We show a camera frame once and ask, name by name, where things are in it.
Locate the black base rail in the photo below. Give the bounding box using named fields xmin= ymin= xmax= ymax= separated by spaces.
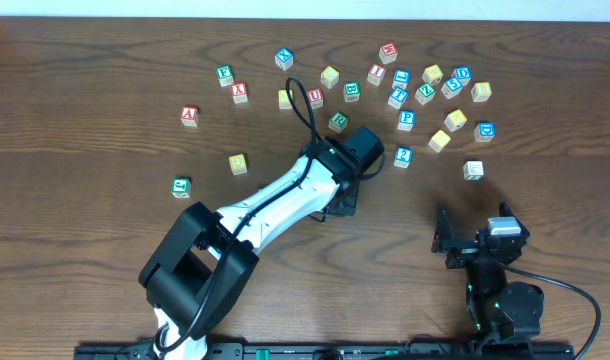
xmin=73 ymin=338 xmax=574 ymax=360

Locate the blue L block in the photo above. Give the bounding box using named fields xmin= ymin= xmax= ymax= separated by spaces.
xmin=392 ymin=69 xmax=410 ymax=90

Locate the green F block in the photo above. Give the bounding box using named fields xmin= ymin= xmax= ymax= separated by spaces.
xmin=216 ymin=65 xmax=234 ymax=87

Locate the blue D block upper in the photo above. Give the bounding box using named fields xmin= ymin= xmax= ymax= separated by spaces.
xmin=451 ymin=66 xmax=472 ymax=86

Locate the yellow block upper right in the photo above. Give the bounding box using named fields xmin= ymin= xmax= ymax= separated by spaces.
xmin=422 ymin=64 xmax=443 ymax=86

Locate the yellow block centre left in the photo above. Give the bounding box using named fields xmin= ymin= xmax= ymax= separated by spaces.
xmin=278 ymin=89 xmax=293 ymax=110

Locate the yellow block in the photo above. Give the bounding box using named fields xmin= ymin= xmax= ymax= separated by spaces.
xmin=229 ymin=153 xmax=248 ymax=175
xmin=320 ymin=66 xmax=340 ymax=89
xmin=422 ymin=64 xmax=443 ymax=86
xmin=471 ymin=82 xmax=492 ymax=103
xmin=428 ymin=130 xmax=451 ymax=153
xmin=278 ymin=89 xmax=293 ymax=110

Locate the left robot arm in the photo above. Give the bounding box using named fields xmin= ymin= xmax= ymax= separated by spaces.
xmin=138 ymin=135 xmax=383 ymax=359

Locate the green B block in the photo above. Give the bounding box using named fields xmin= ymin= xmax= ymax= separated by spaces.
xmin=343 ymin=81 xmax=361 ymax=102

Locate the blue 2 block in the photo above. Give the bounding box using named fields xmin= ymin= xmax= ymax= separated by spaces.
xmin=393 ymin=147 xmax=413 ymax=168

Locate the blue d block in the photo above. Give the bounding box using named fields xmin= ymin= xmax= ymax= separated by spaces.
xmin=474 ymin=122 xmax=496 ymax=143
xmin=451 ymin=66 xmax=472 ymax=86

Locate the green J block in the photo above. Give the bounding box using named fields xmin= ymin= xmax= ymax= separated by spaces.
xmin=171 ymin=178 xmax=192 ymax=198

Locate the blue S block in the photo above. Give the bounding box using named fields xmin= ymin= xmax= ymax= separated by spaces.
xmin=441 ymin=77 xmax=463 ymax=99

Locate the green R block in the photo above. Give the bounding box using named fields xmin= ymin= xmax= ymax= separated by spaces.
xmin=328 ymin=111 xmax=349 ymax=134

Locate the red I block upper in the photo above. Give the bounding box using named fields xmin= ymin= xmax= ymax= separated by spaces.
xmin=367 ymin=64 xmax=386 ymax=86

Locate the blue D block lower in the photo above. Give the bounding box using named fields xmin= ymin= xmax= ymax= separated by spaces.
xmin=474 ymin=122 xmax=496 ymax=143

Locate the blue P block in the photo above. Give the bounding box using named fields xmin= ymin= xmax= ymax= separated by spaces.
xmin=397 ymin=110 xmax=416 ymax=132

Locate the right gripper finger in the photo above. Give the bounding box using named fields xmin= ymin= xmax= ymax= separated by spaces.
xmin=431 ymin=206 xmax=454 ymax=254
xmin=499 ymin=201 xmax=530 ymax=238

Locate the yellow block mid right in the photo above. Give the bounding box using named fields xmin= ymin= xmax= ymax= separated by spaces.
xmin=444 ymin=109 xmax=467 ymax=132

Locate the red U block upper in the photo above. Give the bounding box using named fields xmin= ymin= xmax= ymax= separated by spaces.
xmin=306 ymin=88 xmax=324 ymax=109

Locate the yellow block far right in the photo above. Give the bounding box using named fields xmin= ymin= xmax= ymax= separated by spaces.
xmin=471 ymin=82 xmax=492 ymax=103

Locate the yellow block upper centre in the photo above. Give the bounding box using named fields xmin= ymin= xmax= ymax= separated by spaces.
xmin=320 ymin=66 xmax=340 ymax=89

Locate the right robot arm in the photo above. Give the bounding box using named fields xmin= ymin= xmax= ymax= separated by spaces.
xmin=431 ymin=202 xmax=544 ymax=355

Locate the green Z block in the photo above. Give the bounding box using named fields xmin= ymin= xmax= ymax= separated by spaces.
xmin=415 ymin=83 xmax=436 ymax=105

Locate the yellow block lower right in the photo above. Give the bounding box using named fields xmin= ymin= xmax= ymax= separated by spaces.
xmin=428 ymin=130 xmax=451 ymax=153

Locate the white F block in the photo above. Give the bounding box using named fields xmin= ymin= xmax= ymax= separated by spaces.
xmin=463 ymin=161 xmax=484 ymax=181

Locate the blue T block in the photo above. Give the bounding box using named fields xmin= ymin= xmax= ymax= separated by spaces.
xmin=387 ymin=87 xmax=409 ymax=109

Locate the blue X block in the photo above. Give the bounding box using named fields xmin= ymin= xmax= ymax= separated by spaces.
xmin=275 ymin=48 xmax=294 ymax=71

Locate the yellow block lower left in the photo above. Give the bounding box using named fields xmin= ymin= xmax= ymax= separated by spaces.
xmin=229 ymin=153 xmax=248 ymax=175

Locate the red A block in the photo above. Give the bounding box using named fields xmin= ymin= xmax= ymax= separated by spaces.
xmin=180 ymin=106 xmax=200 ymax=127

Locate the red H block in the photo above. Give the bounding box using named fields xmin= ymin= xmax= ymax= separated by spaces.
xmin=379 ymin=42 xmax=398 ymax=65

